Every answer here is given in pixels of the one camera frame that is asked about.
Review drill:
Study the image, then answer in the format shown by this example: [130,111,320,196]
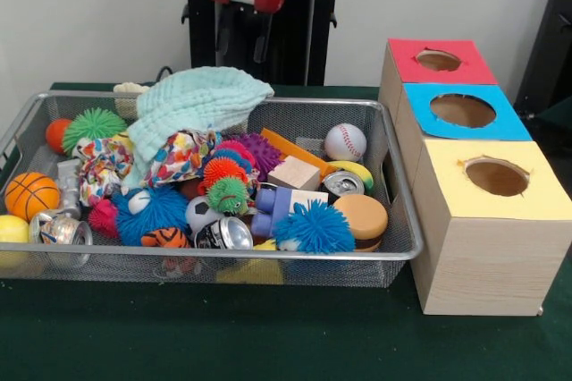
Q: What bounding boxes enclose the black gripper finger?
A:
[252,12,274,64]
[215,2,234,58]

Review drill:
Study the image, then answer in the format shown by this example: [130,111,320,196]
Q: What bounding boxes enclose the mint green cloth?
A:
[121,66,275,190]

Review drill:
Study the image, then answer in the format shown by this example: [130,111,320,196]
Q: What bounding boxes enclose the cream knitted cloth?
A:
[114,80,151,121]

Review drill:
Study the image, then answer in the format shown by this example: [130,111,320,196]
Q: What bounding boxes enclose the clear mesh bin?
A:
[0,89,424,288]

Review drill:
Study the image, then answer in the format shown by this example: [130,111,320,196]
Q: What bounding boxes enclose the wooden box with three holes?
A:
[377,38,572,318]

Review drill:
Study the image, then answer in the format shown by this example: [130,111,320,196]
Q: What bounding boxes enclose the white toy baseball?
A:
[324,123,367,163]

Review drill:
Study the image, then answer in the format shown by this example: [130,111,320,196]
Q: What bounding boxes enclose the wooden cube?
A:
[267,156,322,192]

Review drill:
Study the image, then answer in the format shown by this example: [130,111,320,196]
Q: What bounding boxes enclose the green spiky ball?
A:
[62,106,129,154]

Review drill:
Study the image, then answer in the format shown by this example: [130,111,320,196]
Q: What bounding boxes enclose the blue spiky ball with eyes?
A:
[111,186,191,247]

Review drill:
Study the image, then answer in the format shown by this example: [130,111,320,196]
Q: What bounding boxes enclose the toy hamburger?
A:
[332,194,389,252]

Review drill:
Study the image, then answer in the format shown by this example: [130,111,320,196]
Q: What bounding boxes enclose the orange toy basketball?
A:
[4,171,62,223]

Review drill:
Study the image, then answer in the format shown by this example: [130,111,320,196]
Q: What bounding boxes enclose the crushed white printed can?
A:
[29,213,94,266]

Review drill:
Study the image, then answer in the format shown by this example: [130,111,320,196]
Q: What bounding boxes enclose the yellow ball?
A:
[0,214,30,266]

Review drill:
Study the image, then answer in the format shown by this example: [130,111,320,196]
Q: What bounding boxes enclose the dark green table cloth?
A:
[0,80,572,381]
[534,97,572,131]

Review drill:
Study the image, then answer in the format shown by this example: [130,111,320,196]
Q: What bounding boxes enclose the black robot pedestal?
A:
[172,0,361,87]

